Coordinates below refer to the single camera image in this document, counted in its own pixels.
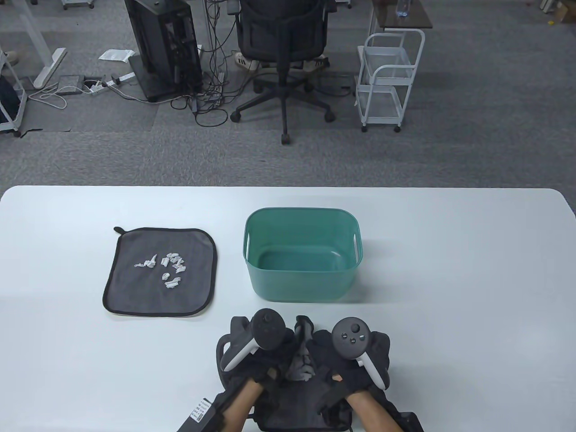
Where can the white power strip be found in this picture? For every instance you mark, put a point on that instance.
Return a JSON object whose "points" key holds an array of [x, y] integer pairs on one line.
{"points": [[96, 88]]}

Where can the white frame cart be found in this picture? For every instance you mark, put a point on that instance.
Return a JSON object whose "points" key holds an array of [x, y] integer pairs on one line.
{"points": [[6, 127]]}

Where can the beige shoe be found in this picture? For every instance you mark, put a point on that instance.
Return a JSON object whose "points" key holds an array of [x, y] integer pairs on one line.
{"points": [[11, 57]]}

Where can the grey hand towel black trim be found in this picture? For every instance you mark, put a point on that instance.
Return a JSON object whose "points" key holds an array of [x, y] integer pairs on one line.
{"points": [[301, 405], [135, 292]]}

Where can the white desk leg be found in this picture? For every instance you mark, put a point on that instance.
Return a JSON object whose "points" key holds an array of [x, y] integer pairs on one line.
{"points": [[49, 67]]}

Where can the person's left hand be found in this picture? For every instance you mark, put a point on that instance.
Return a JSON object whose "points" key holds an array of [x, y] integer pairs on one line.
{"points": [[270, 364]]}

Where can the cardboard box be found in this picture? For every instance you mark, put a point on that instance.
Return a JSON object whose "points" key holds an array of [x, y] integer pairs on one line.
{"points": [[567, 13]]}

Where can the dark brown side table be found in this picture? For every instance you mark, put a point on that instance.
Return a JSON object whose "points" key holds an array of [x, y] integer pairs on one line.
{"points": [[414, 18]]}

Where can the pile of white paper scraps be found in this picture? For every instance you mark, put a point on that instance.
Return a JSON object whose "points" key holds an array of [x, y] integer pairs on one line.
{"points": [[307, 366], [172, 283]]}

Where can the white paper sheet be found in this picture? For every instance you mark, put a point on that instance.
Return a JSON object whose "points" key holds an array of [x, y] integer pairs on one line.
{"points": [[114, 55]]}

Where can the clear plastic water bottle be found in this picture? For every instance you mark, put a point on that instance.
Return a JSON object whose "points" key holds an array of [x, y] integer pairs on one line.
{"points": [[402, 9]]}

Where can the white striped sneaker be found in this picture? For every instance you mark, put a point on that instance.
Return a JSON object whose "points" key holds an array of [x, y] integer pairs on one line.
{"points": [[246, 60], [316, 64]]}

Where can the black bag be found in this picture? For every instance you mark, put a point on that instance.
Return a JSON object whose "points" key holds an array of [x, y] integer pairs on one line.
{"points": [[6, 99]]}

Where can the person's right hand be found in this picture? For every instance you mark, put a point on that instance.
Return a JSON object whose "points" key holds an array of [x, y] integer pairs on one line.
{"points": [[328, 355]]}

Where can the person's right forearm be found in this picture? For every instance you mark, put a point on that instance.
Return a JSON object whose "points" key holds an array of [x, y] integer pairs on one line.
{"points": [[373, 411]]}

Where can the black and white hand controller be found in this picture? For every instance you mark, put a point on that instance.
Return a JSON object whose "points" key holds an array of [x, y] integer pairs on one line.
{"points": [[351, 337], [267, 330]]}

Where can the grey flat floor box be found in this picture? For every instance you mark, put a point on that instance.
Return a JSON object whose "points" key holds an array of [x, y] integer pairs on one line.
{"points": [[69, 83]]}

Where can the black office chair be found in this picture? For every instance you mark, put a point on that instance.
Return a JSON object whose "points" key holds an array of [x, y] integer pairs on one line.
{"points": [[281, 31]]}

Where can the green plastic basket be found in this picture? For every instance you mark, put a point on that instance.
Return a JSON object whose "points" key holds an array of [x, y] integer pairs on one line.
{"points": [[301, 283]]}

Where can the black computer tower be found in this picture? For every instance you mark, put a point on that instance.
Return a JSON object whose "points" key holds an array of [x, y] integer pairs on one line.
{"points": [[153, 45]]}

